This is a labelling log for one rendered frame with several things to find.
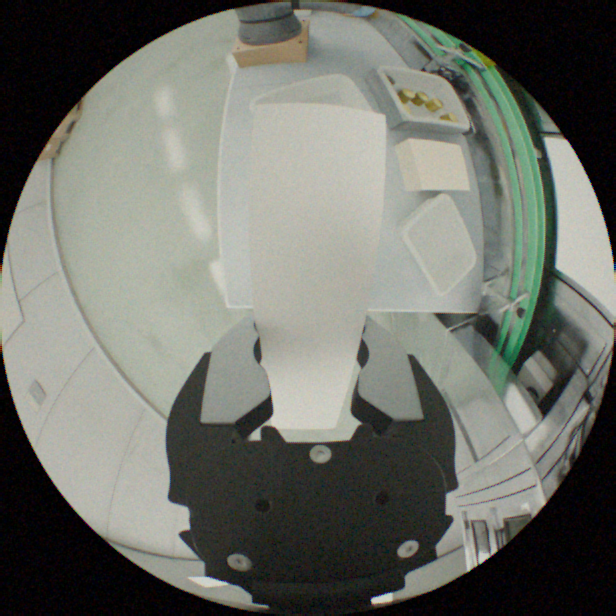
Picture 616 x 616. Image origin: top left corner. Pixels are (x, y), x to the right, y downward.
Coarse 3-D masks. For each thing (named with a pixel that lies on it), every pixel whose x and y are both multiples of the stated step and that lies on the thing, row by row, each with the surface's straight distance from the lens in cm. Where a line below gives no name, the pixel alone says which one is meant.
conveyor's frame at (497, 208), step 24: (384, 24) 85; (408, 48) 75; (480, 120) 68; (480, 144) 68; (480, 168) 69; (504, 168) 64; (480, 192) 70; (504, 192) 64; (504, 216) 65; (504, 240) 67; (504, 264) 69; (504, 288) 71; (480, 312) 84; (504, 312) 76
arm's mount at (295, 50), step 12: (300, 36) 62; (240, 48) 61; (252, 48) 60; (264, 48) 60; (276, 48) 59; (288, 48) 59; (300, 48) 59; (240, 60) 64; (252, 60) 64; (264, 60) 64; (276, 60) 63; (288, 60) 63; (300, 60) 63
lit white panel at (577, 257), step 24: (552, 144) 76; (576, 168) 74; (576, 192) 73; (576, 216) 74; (600, 216) 72; (576, 240) 74; (600, 240) 73; (576, 264) 75; (600, 264) 74; (600, 288) 75
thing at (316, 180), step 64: (256, 128) 10; (320, 128) 10; (384, 128) 11; (256, 192) 9; (320, 192) 9; (256, 256) 10; (320, 256) 9; (256, 320) 11; (320, 320) 11; (320, 384) 14
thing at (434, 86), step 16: (384, 80) 52; (400, 80) 62; (416, 80) 64; (432, 80) 66; (432, 96) 69; (448, 96) 67; (400, 112) 49; (416, 112) 60; (432, 112) 64; (448, 112) 67; (464, 112) 64; (464, 128) 60
